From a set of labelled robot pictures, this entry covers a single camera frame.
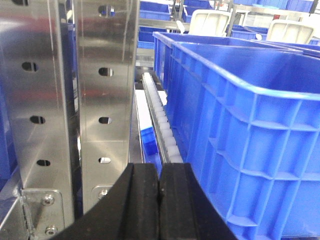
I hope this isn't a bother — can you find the perforated steel upright post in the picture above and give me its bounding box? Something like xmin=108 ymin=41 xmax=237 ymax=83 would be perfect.
xmin=0 ymin=0 xmax=140 ymax=240

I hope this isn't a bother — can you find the large blue plastic crate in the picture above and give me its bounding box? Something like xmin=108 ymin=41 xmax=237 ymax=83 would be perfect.
xmin=154 ymin=32 xmax=320 ymax=240

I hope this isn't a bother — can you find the small blue bin below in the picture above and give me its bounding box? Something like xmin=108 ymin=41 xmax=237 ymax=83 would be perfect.
xmin=140 ymin=126 xmax=159 ymax=156

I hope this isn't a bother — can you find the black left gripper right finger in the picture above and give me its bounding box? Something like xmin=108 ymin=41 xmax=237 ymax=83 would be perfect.
xmin=159 ymin=163 xmax=236 ymax=240

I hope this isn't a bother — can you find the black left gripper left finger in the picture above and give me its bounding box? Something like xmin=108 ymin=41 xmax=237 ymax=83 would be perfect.
xmin=54 ymin=163 xmax=159 ymax=240

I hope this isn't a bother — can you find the white roller track rail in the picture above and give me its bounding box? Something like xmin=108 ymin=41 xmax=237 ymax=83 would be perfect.
xmin=142 ymin=72 xmax=183 ymax=164

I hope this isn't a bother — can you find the white plastic lid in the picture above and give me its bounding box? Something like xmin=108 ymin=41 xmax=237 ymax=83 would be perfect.
xmin=266 ymin=19 xmax=315 ymax=44
xmin=188 ymin=9 xmax=232 ymax=37

